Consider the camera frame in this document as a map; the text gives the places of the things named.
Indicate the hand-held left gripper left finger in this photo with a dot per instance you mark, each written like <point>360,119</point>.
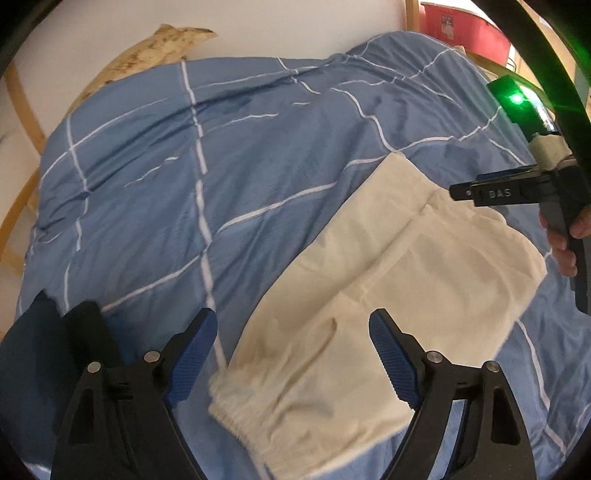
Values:
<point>196,350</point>

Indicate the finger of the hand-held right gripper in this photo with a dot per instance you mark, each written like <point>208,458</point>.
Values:
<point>489,194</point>
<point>508,174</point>

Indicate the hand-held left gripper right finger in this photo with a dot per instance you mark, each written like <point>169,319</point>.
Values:
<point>388,355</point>

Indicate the cream pants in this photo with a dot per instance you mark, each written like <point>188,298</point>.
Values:
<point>369,286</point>

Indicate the person's right hand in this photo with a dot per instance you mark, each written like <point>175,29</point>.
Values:
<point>564,251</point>

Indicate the red storage box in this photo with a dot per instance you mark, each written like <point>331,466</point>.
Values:
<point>461,27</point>

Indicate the dark blue cloth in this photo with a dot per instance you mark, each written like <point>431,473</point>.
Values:
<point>32,369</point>

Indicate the blue checked blanket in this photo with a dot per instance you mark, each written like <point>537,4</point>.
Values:
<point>184,184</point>

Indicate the beige patterned pillow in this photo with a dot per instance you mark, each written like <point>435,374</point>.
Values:
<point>138,55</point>

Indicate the wooden post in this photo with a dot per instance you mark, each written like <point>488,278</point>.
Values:
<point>412,16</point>

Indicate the curved wooden frame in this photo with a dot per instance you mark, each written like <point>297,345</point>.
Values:
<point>27,138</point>

